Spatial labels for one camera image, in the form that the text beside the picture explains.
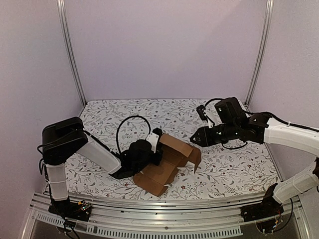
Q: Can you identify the brown cardboard box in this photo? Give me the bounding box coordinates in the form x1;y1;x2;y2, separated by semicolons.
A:
133;133;201;197

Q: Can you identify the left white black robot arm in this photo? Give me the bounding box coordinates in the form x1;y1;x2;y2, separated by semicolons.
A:
37;117;162;216

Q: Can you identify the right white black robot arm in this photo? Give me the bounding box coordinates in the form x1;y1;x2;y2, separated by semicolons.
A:
190;97;319;217

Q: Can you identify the floral patterned table mat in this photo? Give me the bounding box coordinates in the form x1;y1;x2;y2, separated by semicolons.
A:
66;99;280;201

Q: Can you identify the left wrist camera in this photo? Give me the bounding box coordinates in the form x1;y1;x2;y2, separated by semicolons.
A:
146;128;162;153

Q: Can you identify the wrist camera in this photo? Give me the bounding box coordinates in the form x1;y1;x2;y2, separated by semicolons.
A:
146;128;162;153
196;105;217;128

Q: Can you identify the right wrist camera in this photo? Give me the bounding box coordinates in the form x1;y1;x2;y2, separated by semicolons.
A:
196;105;217;128

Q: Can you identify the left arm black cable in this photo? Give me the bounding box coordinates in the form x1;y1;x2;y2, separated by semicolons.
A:
116;115;152;155

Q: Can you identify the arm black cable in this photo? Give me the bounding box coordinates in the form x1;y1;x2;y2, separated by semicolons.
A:
203;98;225;110
116;115;152;155

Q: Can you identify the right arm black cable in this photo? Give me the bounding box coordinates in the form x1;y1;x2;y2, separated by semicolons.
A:
203;98;225;110

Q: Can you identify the front aluminium rail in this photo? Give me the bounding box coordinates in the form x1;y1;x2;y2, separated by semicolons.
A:
21;191;310;239

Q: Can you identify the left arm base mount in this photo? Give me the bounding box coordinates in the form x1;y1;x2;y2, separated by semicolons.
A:
48;198;92;222

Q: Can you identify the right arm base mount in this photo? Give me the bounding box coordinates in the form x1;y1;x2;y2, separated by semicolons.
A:
240;183;284;222

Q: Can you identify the right aluminium frame post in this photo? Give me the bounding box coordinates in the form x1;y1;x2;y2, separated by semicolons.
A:
245;0;275;107

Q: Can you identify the aluminium frame post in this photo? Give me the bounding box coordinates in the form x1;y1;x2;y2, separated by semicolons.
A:
56;0;87;106
245;0;275;107

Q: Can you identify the left aluminium frame post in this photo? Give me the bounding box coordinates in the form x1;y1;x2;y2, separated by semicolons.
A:
56;0;87;106

